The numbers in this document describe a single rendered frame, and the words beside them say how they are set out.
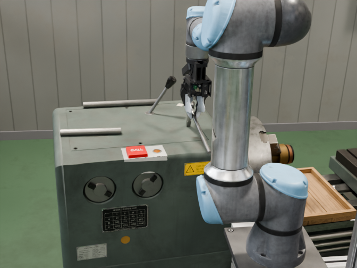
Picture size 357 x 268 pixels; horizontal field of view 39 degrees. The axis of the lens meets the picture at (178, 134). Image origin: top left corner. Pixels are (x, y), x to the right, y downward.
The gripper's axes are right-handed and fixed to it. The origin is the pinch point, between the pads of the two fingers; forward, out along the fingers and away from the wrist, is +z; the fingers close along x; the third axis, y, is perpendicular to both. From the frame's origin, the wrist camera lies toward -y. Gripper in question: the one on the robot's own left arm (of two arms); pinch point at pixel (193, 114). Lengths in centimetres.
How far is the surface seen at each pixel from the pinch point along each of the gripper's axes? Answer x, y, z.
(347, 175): 76, -20, 42
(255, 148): 23.5, -0.1, 14.6
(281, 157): 37.7, -7.6, 23.6
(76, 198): -39.9, 13.9, 19.0
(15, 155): -81, -250, 132
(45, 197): -57, -177, 132
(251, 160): 21.4, 2.1, 18.1
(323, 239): 54, 4, 56
